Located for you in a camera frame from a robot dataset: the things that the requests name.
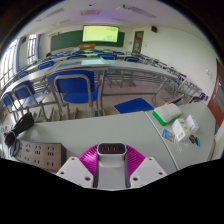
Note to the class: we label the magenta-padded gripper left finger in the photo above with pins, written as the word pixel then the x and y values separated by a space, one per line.
pixel 71 170

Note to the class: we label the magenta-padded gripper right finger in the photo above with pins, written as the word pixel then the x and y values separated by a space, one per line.
pixel 148 170

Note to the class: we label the white charger block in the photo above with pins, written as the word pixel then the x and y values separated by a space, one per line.
pixel 111 166

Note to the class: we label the dark brown power strip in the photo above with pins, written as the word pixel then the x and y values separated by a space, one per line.
pixel 40 153

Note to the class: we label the blue printed card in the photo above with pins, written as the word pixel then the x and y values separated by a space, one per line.
pixel 168 135

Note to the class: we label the white box with green print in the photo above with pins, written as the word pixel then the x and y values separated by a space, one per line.
pixel 192 124
pixel 180 130

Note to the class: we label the small blue black gadget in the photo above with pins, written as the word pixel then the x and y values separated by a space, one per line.
pixel 195 140

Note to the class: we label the green and white pack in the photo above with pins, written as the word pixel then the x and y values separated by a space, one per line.
pixel 166 113

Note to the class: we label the long white classroom desk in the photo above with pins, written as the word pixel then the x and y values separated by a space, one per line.
pixel 30 77
pixel 140 68

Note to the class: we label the grey framed flat panel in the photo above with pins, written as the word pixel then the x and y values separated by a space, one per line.
pixel 95 62

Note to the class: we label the group of blue chairs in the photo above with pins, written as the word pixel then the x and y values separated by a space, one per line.
pixel 131 59

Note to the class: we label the bright paned window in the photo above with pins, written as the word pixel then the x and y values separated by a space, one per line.
pixel 8 63
pixel 32 48

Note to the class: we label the orange teacher podium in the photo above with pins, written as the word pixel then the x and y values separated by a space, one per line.
pixel 87 46

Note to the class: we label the blue curtain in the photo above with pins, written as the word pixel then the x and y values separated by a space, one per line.
pixel 18 55
pixel 38 48

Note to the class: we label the green chalkboard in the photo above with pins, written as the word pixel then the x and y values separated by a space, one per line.
pixel 65 40

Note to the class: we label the lit projector screen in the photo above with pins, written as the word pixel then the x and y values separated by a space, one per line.
pixel 100 33

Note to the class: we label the ceiling vents and lights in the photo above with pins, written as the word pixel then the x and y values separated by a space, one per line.
pixel 136 10

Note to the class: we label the black wall speaker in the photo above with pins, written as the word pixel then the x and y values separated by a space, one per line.
pixel 154 29
pixel 23 39

